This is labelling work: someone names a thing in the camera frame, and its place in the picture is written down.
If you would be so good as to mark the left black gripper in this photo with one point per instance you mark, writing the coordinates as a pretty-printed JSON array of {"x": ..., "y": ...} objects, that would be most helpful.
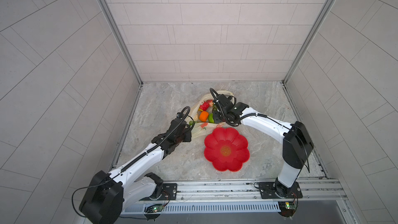
[{"x": 187, "y": 130}]

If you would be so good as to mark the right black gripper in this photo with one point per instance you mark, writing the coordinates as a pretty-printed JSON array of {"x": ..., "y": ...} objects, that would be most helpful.
[{"x": 215, "y": 112}]

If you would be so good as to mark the orange toy fruit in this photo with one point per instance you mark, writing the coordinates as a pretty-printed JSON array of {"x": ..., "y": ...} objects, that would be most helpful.
[{"x": 203, "y": 117}]

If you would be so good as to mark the translucent yellowish plastic bag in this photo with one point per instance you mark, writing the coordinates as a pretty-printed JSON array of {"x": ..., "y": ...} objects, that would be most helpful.
[{"x": 203, "y": 128}]

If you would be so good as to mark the red flower-shaped plate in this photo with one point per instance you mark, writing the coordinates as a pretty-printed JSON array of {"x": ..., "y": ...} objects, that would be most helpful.
[{"x": 226, "y": 149}]

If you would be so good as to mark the green toy apple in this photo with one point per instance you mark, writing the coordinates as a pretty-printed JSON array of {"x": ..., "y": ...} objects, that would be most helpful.
[{"x": 211, "y": 119}]

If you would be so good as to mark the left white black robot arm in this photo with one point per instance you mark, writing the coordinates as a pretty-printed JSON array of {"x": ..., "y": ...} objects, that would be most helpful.
[{"x": 110, "y": 193}]

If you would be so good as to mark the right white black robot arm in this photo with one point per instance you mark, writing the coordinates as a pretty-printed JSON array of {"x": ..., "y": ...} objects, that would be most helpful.
[{"x": 294, "y": 137}]

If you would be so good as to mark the red toy fruit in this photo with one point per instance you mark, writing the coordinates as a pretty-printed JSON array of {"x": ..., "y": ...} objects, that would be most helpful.
[{"x": 204, "y": 106}]

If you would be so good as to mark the left small circuit board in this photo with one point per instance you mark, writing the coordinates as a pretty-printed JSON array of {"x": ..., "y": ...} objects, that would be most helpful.
[{"x": 154, "y": 209}]

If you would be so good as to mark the small circuit board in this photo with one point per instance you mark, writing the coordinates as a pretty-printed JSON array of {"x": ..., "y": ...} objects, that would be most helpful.
[
  {"x": 154, "y": 209},
  {"x": 287, "y": 209}
]

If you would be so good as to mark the right small circuit board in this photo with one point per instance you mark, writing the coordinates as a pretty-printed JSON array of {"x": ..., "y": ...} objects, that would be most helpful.
[{"x": 287, "y": 209}]

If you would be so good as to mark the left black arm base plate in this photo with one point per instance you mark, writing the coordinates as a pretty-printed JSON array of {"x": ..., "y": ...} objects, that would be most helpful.
[{"x": 168, "y": 193}]

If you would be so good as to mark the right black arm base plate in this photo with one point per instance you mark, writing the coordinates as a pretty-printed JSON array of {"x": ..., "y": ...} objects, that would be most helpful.
[{"x": 267, "y": 190}]

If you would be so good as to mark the aluminium mounting rail frame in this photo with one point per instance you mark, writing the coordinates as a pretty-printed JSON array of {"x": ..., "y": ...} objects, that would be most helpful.
[{"x": 236, "y": 196}]

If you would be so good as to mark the right aluminium corner post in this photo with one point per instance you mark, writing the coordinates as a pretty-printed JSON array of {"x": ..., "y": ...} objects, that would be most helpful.
[{"x": 327, "y": 6}]

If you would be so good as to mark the aluminium corner post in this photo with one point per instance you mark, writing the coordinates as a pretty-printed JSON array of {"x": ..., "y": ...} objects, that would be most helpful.
[
  {"x": 327, "y": 6},
  {"x": 118, "y": 37}
]

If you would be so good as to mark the left aluminium corner post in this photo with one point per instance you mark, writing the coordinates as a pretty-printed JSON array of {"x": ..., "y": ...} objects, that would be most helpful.
[{"x": 118, "y": 37}]

